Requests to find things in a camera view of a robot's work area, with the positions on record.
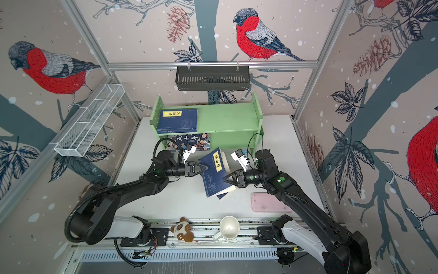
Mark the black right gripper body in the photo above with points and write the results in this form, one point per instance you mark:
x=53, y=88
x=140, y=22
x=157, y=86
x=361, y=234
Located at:
x=253, y=176

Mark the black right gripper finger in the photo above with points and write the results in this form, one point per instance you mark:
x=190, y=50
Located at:
x=233, y=182
x=233, y=176

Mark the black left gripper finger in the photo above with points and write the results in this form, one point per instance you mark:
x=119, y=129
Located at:
x=199, y=170
x=197, y=164

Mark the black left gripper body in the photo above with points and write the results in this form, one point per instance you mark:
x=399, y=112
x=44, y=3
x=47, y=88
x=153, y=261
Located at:
x=180, y=170

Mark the dark blue book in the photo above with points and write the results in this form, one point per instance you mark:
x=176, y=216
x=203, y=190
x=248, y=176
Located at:
x=218, y=168
x=180, y=121
x=220, y=196

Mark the colourful cartoon cover book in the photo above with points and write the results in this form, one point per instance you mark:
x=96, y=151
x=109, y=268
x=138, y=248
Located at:
x=202, y=142

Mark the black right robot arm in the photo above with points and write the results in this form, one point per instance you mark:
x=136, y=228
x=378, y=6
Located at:
x=334, y=246

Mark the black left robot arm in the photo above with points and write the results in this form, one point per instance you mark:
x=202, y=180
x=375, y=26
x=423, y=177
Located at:
x=91, y=219

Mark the pink plastic tray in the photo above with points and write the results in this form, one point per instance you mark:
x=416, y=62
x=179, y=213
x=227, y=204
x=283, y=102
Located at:
x=264, y=202

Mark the white ceramic mug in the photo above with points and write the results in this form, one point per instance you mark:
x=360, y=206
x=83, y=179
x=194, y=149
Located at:
x=228, y=230

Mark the green wooden shelf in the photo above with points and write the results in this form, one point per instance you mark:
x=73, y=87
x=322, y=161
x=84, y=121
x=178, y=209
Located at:
x=231, y=126

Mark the brown white plush toy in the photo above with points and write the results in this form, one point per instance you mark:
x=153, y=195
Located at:
x=183, y=231

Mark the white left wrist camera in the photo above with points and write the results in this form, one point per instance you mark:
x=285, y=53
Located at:
x=188, y=150

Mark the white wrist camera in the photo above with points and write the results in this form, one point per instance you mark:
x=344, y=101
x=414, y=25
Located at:
x=240, y=157
x=188, y=150

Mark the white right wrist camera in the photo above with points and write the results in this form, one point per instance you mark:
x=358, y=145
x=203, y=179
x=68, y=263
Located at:
x=240, y=157

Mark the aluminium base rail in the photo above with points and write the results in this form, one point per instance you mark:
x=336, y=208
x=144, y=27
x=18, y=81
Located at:
x=140, y=241

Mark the black hanging wall basket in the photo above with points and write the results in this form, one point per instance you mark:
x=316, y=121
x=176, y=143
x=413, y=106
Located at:
x=213, y=78

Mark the white wire mesh basket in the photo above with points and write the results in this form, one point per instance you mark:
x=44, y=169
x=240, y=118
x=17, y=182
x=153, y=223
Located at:
x=92, y=118

